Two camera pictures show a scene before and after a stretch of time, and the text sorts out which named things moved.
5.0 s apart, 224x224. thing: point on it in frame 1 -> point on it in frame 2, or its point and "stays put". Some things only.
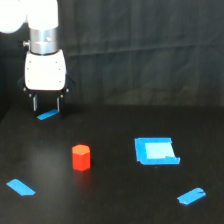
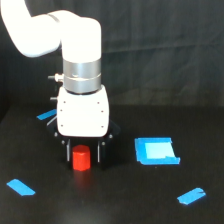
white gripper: [46, 73] -> [83, 118]
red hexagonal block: [81, 154] stays put
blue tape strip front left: [20, 188] stays put
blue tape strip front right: [191, 196] stays put
